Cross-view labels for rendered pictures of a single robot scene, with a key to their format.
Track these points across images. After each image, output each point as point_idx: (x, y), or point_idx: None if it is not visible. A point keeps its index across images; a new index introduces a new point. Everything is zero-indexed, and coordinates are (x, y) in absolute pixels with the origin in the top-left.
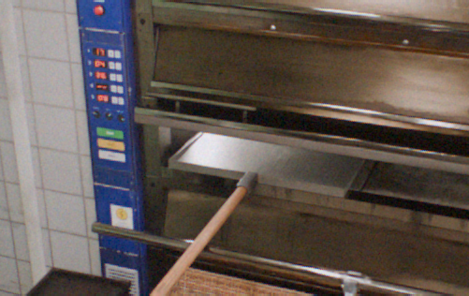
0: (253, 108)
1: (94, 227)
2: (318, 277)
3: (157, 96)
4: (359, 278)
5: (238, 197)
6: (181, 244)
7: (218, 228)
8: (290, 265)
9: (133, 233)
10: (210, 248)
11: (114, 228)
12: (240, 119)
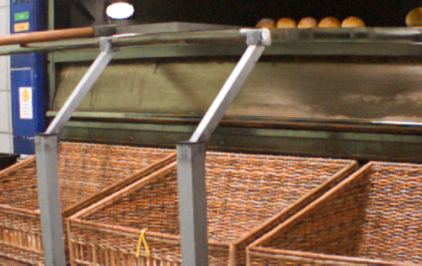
0: None
1: None
2: (85, 44)
3: None
4: (113, 36)
5: (79, 29)
6: (8, 47)
7: (41, 37)
8: (69, 40)
9: None
10: (24, 45)
11: None
12: None
